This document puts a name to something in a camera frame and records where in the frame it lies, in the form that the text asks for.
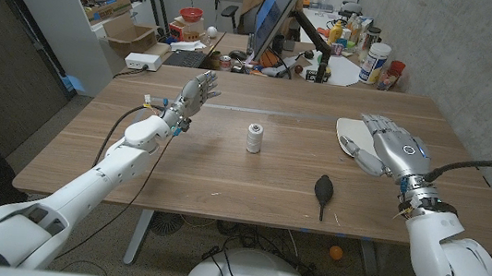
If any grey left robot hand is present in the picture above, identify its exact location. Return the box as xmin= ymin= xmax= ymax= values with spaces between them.
xmin=164 ymin=66 xmax=224 ymax=129

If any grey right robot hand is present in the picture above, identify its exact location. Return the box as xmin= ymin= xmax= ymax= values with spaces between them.
xmin=334 ymin=110 xmax=438 ymax=184

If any black rubber air blower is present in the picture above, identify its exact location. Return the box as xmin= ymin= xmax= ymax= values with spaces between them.
xmin=310 ymin=173 xmax=337 ymax=223

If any white plate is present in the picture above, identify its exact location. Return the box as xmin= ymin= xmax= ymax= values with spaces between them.
xmin=332 ymin=116 xmax=383 ymax=162

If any white thread spool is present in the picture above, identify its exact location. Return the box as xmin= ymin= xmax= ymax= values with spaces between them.
xmin=245 ymin=122 xmax=265 ymax=155

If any black keyboard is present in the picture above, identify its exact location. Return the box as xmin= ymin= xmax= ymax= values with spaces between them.
xmin=162 ymin=47 xmax=209 ymax=70

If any white power box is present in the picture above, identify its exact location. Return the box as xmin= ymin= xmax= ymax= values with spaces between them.
xmin=123 ymin=51 xmax=164 ymax=74

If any red bowl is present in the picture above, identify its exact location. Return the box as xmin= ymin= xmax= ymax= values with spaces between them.
xmin=177 ymin=6 xmax=205 ymax=25

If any orange basketball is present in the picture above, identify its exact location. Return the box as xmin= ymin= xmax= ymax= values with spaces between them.
xmin=258 ymin=49 xmax=281 ymax=70

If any white handheld device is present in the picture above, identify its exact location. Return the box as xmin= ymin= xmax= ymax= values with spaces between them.
xmin=259 ymin=64 xmax=293 ymax=80

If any open cardboard box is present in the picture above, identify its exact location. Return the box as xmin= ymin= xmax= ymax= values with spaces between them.
xmin=99 ymin=9 xmax=162 ymax=62

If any white canister blue label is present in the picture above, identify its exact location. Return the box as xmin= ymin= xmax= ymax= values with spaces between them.
xmin=357 ymin=40 xmax=393 ymax=87

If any black office chair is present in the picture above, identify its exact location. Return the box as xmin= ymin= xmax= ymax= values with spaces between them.
xmin=218 ymin=4 xmax=242 ymax=34

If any black mug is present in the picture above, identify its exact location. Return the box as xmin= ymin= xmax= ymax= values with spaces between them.
xmin=270 ymin=33 xmax=286 ymax=55

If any white paper sheet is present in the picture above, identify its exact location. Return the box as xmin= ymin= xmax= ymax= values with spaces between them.
xmin=298 ymin=51 xmax=364 ymax=89

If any glass jar black lid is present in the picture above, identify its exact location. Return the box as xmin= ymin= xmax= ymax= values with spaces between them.
xmin=363 ymin=26 xmax=383 ymax=56

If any black computer monitor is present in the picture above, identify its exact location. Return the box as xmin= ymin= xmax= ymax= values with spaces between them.
xmin=248 ymin=0 xmax=301 ymax=68

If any orange ball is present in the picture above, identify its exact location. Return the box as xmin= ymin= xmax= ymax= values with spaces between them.
xmin=328 ymin=245 xmax=345 ymax=262

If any cardboard box green print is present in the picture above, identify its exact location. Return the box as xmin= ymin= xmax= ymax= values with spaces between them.
xmin=82 ymin=0 xmax=134 ymax=29

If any grey table leg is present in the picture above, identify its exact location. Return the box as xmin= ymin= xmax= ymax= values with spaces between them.
xmin=354 ymin=238 xmax=390 ymax=276
xmin=122 ymin=207 xmax=156 ymax=268

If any yellow mustard bottle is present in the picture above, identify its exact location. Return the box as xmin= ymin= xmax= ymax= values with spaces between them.
xmin=327 ymin=19 xmax=344 ymax=47

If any white shelf unit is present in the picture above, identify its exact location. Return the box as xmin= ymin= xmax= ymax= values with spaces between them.
xmin=0 ymin=0 xmax=161 ymax=103

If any black power cord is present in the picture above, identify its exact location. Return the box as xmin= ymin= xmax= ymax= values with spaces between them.
xmin=112 ymin=63 xmax=148 ymax=84

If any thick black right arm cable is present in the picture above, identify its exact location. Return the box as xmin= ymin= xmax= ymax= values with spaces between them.
xmin=424 ymin=150 xmax=492 ymax=191

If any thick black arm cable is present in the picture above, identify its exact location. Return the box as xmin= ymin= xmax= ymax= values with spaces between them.
xmin=424 ymin=150 xmax=492 ymax=191
xmin=92 ymin=98 xmax=167 ymax=176

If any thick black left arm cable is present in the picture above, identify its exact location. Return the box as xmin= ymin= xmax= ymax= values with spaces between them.
xmin=92 ymin=98 xmax=167 ymax=176

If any thin black cable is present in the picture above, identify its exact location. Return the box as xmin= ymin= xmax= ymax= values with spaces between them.
xmin=54 ymin=121 xmax=178 ymax=272

